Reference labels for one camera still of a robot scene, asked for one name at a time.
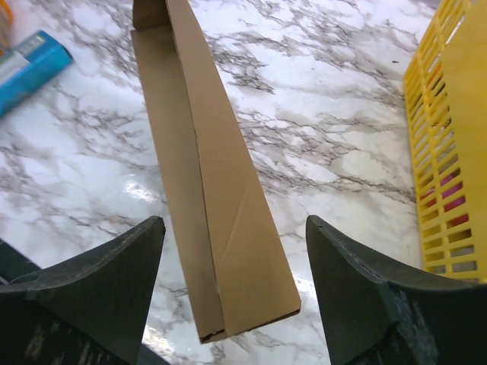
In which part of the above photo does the blue toothpaste box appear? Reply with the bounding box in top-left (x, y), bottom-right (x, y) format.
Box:
top-left (1, 30), bottom-right (73, 116)

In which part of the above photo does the brown cardboard box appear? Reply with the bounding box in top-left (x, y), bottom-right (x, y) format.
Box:
top-left (132, 1), bottom-right (301, 343)

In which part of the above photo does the orange candy bag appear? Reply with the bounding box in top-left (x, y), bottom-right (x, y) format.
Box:
top-left (0, 0), bottom-right (14, 56)

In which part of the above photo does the yellow plastic basket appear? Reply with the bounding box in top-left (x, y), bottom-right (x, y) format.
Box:
top-left (403, 1), bottom-right (486, 283)

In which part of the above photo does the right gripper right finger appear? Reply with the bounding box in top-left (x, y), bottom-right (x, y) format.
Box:
top-left (306, 215), bottom-right (486, 364)

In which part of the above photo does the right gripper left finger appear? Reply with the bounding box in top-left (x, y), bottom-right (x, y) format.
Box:
top-left (1, 216), bottom-right (165, 364)

